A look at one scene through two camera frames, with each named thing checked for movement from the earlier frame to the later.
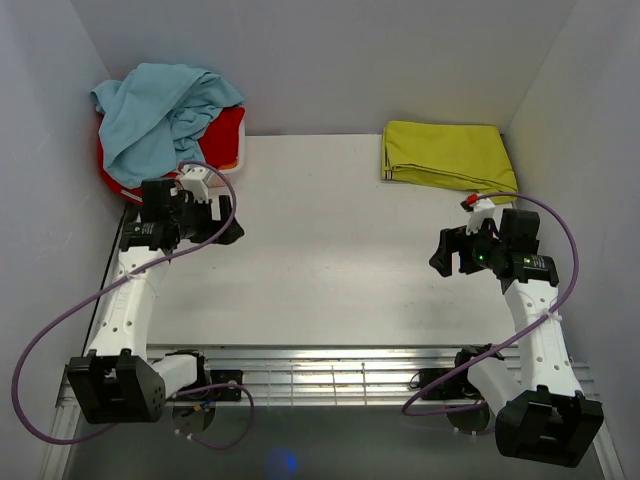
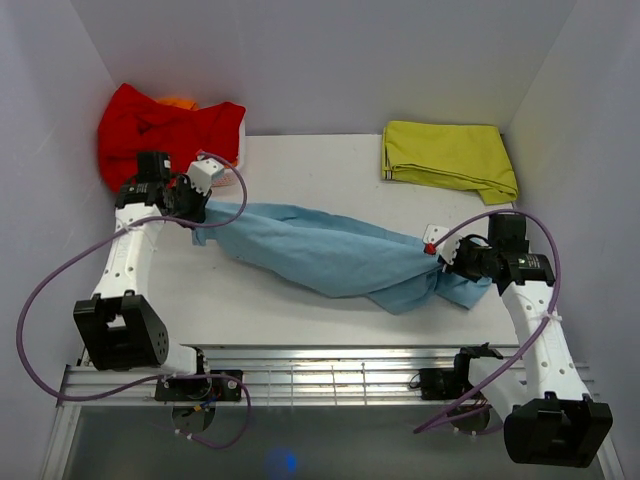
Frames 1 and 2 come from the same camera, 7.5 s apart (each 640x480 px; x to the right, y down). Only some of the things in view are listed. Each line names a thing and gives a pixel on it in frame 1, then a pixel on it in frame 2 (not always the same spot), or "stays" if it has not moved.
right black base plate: [456, 388] stays
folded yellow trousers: [472, 158] stays
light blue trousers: [152, 123] to [304, 250]
